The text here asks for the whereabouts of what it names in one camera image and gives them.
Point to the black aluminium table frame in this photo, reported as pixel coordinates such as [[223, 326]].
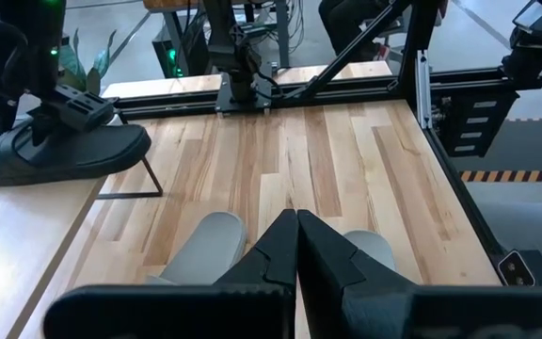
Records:
[[172, 104]]

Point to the small black table camera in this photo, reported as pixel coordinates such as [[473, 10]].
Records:
[[515, 268]]

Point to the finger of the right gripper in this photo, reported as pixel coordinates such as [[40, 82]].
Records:
[[80, 110], [4, 117]]

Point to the black rubber slide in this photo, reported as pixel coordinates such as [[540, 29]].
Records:
[[92, 150]]

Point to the snake plant in white pot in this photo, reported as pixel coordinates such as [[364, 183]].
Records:
[[71, 66]]

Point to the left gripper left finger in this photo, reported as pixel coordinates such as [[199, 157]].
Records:
[[252, 306]]

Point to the wooden shelf black metal frame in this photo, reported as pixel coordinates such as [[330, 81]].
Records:
[[7, 235]]

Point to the grey rubber slide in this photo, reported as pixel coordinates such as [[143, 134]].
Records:
[[374, 245], [210, 245]]

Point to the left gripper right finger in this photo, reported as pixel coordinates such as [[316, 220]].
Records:
[[346, 306]]

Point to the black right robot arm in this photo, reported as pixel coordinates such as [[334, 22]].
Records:
[[238, 56]]

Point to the black computer tower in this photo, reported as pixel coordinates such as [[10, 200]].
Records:
[[163, 52]]

